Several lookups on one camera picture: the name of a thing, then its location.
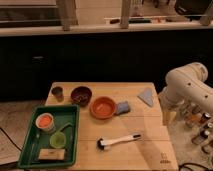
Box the black cable left floor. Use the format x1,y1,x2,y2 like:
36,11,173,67
0,127,23,167

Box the green plastic tray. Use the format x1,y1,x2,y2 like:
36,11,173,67
18,105,79,169

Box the orange ceramic bowl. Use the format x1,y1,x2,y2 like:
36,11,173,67
90,96,117,119

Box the spice bottle rack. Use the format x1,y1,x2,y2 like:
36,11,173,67
185,107,213,154

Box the grey triangular cloth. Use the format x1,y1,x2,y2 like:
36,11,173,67
138,88,154,107

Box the black cable floor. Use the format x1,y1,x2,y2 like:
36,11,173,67
178,162,213,171
0,127,23,167

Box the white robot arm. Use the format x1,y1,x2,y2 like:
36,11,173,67
158,62,213,125

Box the dark brown bowl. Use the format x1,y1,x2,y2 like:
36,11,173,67
71,86,92,107

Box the white dish brush black bristles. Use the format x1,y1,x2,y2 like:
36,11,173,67
97,134,141,150

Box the blue sponge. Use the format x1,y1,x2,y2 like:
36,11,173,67
116,101,131,115

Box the tan rectangular sponge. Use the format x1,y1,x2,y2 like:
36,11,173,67
38,149,65,160

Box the small brown cup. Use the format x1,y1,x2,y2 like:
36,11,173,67
51,86,64,102

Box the green ladle cup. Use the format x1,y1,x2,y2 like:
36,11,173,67
49,123,73,149

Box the black cable right floor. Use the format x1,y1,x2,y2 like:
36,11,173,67
178,162,213,171

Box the white cup orange inside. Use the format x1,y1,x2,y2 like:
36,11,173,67
35,113,55,132

